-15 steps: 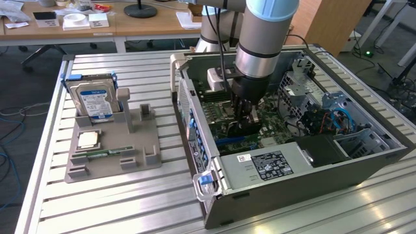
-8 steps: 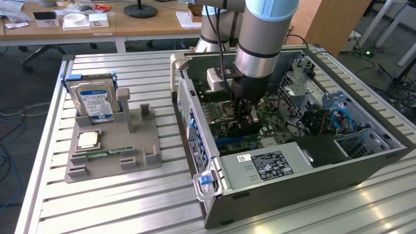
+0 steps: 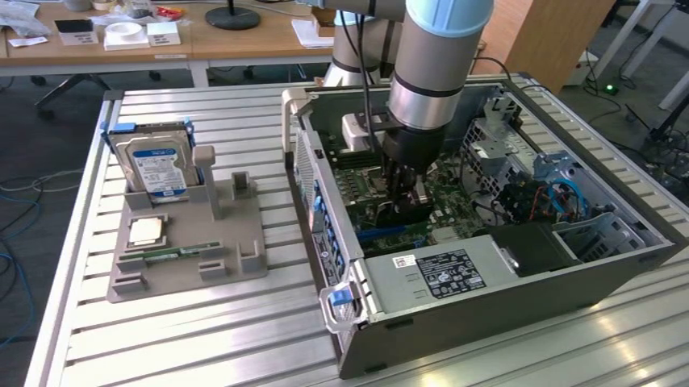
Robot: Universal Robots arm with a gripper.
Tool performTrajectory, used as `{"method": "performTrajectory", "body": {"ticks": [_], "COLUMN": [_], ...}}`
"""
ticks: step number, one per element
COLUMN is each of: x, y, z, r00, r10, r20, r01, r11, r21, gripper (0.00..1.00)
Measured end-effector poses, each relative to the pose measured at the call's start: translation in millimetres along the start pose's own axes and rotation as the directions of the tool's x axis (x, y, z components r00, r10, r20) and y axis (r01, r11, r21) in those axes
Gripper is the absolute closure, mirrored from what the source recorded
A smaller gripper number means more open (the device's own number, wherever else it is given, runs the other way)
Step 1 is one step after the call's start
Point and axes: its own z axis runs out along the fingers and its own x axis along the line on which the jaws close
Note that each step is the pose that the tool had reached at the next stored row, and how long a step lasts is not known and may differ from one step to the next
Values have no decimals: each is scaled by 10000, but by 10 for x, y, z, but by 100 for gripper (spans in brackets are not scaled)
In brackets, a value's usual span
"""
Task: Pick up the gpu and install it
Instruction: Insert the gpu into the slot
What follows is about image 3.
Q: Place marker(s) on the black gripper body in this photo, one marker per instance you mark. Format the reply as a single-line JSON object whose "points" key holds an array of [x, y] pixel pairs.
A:
{"points": [[411, 147]]}

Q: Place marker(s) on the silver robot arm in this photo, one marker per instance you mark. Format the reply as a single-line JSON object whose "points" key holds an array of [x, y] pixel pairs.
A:
{"points": [[430, 60]]}

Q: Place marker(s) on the CPU socket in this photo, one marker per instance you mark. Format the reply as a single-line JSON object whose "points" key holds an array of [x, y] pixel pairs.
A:
{"points": [[374, 181]]}

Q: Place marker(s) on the green motherboard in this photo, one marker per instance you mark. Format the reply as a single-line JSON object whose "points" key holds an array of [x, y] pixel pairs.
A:
{"points": [[456, 193]]}

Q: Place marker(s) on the silver chipset heatsink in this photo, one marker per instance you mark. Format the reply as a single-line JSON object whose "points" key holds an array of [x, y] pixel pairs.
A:
{"points": [[442, 235]]}

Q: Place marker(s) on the blue expansion slot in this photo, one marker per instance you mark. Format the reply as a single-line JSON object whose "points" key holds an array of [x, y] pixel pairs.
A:
{"points": [[376, 234]]}

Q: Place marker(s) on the perforated metal disk bay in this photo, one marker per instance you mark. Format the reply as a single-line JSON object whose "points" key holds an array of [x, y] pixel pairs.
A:
{"points": [[495, 161]]}

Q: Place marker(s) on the grey power supply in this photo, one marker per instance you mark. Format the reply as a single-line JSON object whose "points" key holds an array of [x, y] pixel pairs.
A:
{"points": [[398, 290]]}

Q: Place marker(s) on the grey parts rack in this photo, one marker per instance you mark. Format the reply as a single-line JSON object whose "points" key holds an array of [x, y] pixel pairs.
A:
{"points": [[236, 225]]}

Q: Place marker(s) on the blue case latch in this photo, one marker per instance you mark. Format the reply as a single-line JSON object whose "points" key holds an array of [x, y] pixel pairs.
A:
{"points": [[338, 300]]}

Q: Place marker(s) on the stack of white papers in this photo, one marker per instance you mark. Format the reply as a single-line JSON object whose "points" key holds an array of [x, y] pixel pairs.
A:
{"points": [[308, 36]]}

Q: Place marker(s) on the open grey PC case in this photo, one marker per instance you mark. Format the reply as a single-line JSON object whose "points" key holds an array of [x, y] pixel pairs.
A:
{"points": [[484, 322]]}

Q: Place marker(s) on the brown cardboard box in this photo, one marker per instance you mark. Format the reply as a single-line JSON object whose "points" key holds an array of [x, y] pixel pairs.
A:
{"points": [[323, 16]]}

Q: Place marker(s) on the metal drive cage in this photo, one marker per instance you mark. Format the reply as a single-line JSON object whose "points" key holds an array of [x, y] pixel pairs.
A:
{"points": [[607, 234]]}

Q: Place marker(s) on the wooden cabinet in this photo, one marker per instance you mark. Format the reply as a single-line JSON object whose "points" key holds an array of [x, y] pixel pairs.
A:
{"points": [[559, 40]]}

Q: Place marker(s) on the device with green light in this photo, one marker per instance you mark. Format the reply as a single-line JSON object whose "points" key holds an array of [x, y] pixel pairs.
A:
{"points": [[610, 88]]}

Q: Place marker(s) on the silver hard disk blue label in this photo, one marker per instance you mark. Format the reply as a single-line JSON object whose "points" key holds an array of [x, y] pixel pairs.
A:
{"points": [[153, 165]]}

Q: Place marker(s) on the black lamp base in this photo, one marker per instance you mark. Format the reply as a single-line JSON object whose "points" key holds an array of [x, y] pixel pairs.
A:
{"points": [[232, 18]]}

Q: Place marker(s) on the green RAM stick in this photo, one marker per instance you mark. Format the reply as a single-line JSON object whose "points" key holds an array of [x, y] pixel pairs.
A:
{"points": [[161, 254]]}

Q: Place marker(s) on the silver CPU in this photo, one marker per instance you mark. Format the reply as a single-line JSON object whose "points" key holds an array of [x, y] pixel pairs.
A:
{"points": [[145, 231]]}

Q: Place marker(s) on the black stand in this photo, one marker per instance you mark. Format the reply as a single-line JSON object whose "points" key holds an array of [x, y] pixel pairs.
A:
{"points": [[667, 121]]}

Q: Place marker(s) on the blue disk carrier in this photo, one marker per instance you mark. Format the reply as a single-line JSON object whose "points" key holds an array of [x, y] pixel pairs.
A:
{"points": [[120, 128]]}

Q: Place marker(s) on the white cube box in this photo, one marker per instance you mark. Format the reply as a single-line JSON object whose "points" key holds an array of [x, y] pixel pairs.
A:
{"points": [[163, 34]]}

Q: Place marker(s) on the red packet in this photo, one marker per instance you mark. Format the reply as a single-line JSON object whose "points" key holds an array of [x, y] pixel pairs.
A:
{"points": [[168, 14]]}

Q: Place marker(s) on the flat white box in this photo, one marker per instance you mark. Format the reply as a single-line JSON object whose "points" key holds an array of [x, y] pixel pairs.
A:
{"points": [[128, 44]]}

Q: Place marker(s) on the white tape roll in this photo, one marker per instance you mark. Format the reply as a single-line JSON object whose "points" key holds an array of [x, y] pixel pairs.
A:
{"points": [[123, 30]]}

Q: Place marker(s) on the black chair base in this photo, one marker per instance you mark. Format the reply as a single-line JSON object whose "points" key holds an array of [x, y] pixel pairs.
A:
{"points": [[64, 86]]}

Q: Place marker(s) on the white box black top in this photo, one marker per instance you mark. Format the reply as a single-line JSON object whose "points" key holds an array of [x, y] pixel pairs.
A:
{"points": [[74, 32]]}

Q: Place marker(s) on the grey cup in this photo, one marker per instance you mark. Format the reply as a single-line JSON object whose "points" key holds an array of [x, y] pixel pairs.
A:
{"points": [[76, 5]]}

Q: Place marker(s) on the white card red print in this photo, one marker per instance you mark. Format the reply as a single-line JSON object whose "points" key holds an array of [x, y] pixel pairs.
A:
{"points": [[26, 41]]}

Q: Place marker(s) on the clear plastic bag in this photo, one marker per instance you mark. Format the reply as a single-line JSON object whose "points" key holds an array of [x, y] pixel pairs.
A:
{"points": [[21, 20]]}

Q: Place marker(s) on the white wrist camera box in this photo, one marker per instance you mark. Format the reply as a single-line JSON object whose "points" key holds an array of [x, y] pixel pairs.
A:
{"points": [[355, 133]]}

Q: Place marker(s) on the silver metal bracket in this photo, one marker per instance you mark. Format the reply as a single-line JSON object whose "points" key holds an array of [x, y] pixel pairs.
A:
{"points": [[559, 165]]}

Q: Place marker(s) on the wooden desk white frame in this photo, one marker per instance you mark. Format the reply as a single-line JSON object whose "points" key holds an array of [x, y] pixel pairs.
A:
{"points": [[257, 44], [80, 54]]}

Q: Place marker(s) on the white table frame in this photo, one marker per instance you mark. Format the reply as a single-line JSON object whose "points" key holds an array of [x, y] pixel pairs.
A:
{"points": [[639, 36]]}

